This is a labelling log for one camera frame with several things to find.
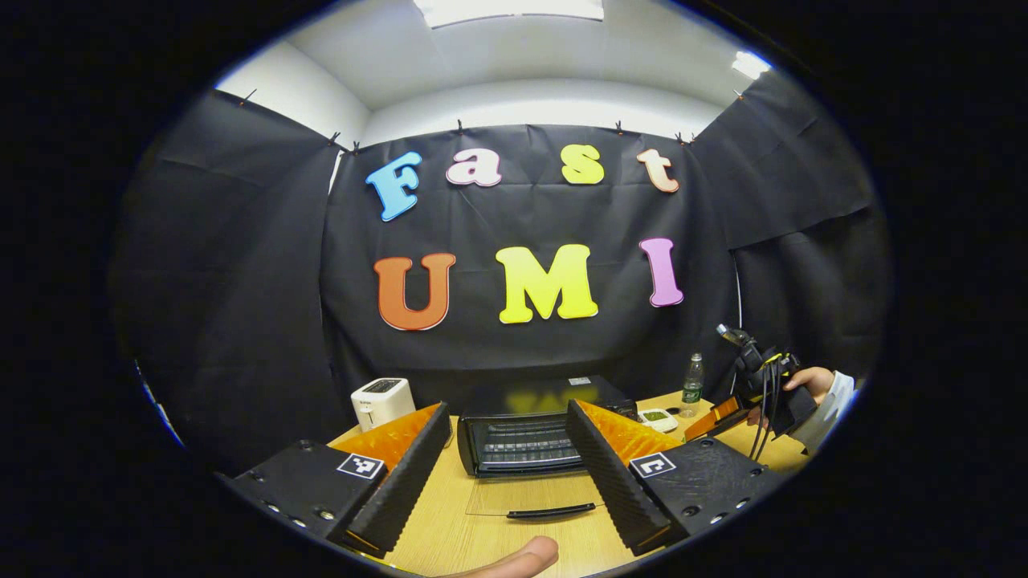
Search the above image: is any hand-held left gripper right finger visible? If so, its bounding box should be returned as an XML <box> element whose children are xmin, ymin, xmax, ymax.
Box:
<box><xmin>565</xmin><ymin>398</ymin><xmax>786</xmax><ymax>557</ymax></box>

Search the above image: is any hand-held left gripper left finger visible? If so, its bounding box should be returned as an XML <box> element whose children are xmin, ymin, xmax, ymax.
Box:
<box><xmin>225</xmin><ymin>401</ymin><xmax>453</xmax><ymax>560</ymax></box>

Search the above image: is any black electric oven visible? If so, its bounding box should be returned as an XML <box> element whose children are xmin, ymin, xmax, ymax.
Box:
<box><xmin>455</xmin><ymin>375</ymin><xmax>641</xmax><ymax>521</ymax></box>

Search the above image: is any clear plastic water bottle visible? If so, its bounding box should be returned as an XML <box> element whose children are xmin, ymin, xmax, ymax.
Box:
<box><xmin>681</xmin><ymin>352</ymin><xmax>706</xmax><ymax>419</ymax></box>

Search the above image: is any white toaster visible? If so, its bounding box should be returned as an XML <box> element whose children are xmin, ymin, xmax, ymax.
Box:
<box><xmin>351</xmin><ymin>377</ymin><xmax>417</xmax><ymax>433</ymax></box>

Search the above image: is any black backdrop cloth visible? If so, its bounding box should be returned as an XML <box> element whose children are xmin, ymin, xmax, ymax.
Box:
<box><xmin>108</xmin><ymin>71</ymin><xmax>892</xmax><ymax>474</ymax></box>

